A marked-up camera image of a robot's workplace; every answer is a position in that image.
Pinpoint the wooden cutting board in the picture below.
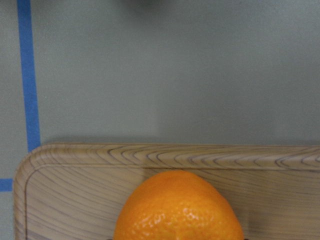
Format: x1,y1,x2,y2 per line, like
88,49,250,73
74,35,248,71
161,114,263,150
13,143,320,240

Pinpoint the orange fruit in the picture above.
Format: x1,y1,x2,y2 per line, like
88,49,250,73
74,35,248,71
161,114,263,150
113,170,245,240

